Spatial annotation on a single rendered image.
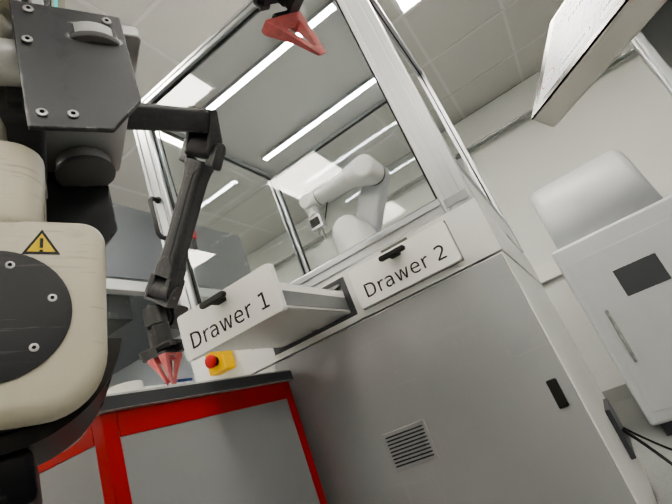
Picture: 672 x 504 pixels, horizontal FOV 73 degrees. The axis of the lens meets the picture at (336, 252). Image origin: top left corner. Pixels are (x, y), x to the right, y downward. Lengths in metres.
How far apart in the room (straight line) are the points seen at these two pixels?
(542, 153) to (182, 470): 4.08
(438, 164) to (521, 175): 3.33
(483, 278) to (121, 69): 0.87
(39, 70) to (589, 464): 1.11
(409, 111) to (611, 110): 3.48
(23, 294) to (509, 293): 0.95
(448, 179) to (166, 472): 0.89
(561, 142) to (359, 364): 3.64
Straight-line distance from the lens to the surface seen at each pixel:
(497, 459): 1.16
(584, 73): 0.93
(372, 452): 1.26
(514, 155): 4.60
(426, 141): 1.26
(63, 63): 0.54
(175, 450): 1.00
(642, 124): 4.63
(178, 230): 1.23
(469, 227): 1.16
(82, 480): 0.98
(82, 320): 0.41
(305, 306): 1.06
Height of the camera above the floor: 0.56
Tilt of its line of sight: 20 degrees up
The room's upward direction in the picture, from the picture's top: 22 degrees counter-clockwise
